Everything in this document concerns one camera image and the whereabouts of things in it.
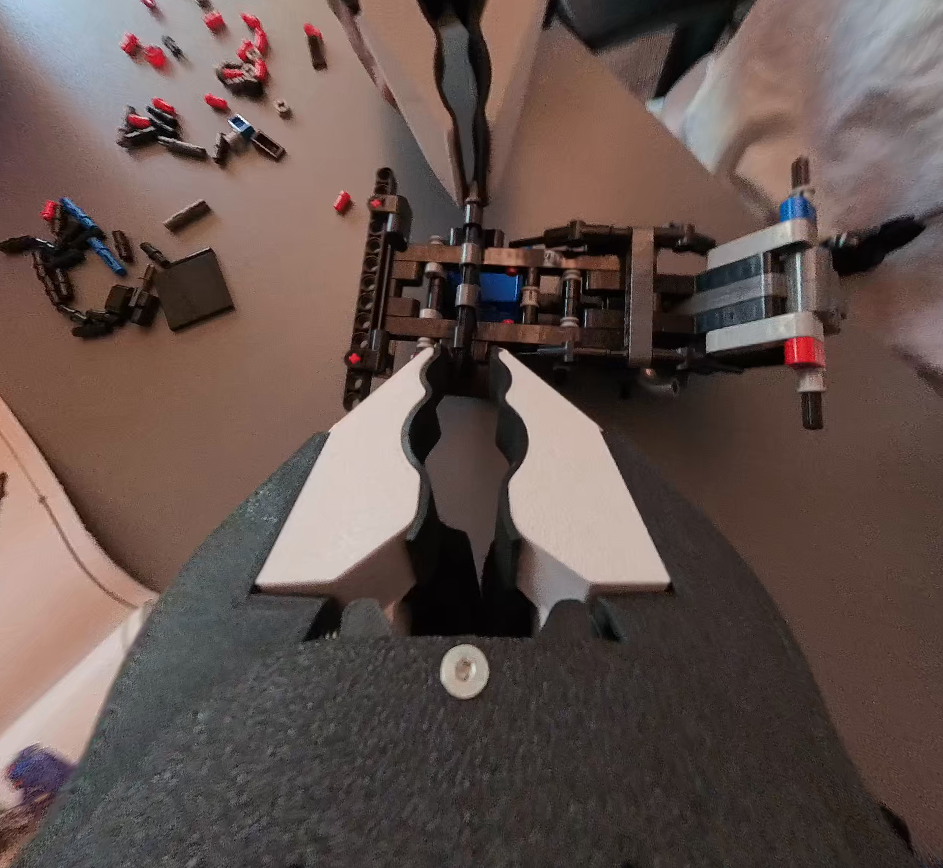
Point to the grey lego pin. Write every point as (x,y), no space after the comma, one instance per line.
(186,214)

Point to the heap of black blue lego pins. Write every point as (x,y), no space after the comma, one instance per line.
(121,299)

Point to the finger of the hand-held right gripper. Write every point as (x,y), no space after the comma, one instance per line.
(516,13)
(398,20)

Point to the single red lego stud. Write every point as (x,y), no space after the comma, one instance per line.
(341,201)

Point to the dark grey garment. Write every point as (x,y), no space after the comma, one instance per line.
(633,6)

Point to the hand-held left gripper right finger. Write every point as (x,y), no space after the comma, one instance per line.
(582,499)

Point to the pile of red black lego pieces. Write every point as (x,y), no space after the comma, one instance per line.
(250,68)

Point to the black square lego panel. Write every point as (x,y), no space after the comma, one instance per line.
(193,287)

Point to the lego instruction booklet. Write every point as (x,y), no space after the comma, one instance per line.
(44,588)

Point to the partly built black lego vehicle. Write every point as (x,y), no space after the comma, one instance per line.
(641,278)

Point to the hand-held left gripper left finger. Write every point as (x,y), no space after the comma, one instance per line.
(346,499)

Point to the white fleece cloth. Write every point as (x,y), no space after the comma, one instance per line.
(847,72)

